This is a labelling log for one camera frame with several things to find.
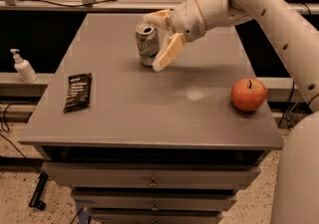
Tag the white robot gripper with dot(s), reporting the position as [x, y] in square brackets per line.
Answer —
[186, 19]

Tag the white 7up soda can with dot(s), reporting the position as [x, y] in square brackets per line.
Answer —
[148, 42]

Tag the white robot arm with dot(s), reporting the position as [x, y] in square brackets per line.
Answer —
[296, 44]

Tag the red apple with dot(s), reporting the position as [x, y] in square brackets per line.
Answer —
[248, 95]

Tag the black snack packet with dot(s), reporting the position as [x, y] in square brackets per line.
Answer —
[78, 93]

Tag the grey drawer cabinet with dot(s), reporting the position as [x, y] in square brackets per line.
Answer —
[152, 147]

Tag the white pump lotion bottle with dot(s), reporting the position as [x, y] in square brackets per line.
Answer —
[23, 67]

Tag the black clamp on floor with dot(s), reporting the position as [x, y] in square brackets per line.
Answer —
[35, 201]

